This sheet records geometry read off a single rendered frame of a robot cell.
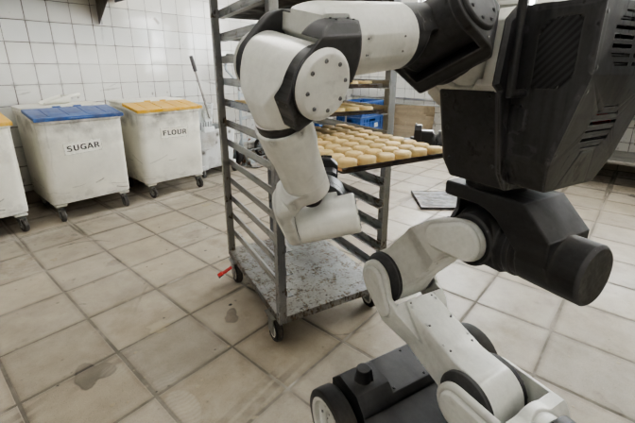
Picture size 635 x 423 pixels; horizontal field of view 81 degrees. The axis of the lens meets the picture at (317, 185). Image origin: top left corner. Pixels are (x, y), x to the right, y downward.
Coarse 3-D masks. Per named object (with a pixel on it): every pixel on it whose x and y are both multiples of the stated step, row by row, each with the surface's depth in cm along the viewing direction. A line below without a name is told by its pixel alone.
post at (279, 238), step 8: (272, 0) 105; (272, 8) 106; (272, 168) 120; (272, 176) 121; (272, 184) 122; (272, 192) 123; (272, 208) 125; (280, 232) 126; (280, 240) 127; (280, 248) 128; (280, 256) 128; (280, 264) 129; (280, 272) 130; (280, 280) 131; (280, 288) 132; (280, 296) 133; (280, 304) 134; (280, 312) 135; (280, 320) 136
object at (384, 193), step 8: (400, 0) 125; (392, 72) 132; (392, 80) 133; (392, 88) 133; (392, 96) 134; (384, 104) 137; (392, 104) 135; (392, 112) 136; (384, 120) 138; (392, 120) 137; (384, 128) 139; (392, 128) 138; (384, 168) 142; (384, 176) 143; (384, 192) 144; (384, 200) 146; (384, 208) 147; (384, 216) 148; (384, 224) 149; (384, 232) 150; (384, 240) 151; (384, 248) 152
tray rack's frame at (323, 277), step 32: (224, 96) 165; (224, 128) 169; (224, 160) 173; (224, 192) 179; (288, 256) 181; (320, 256) 181; (256, 288) 155; (288, 288) 154; (320, 288) 154; (352, 288) 154; (288, 320) 138
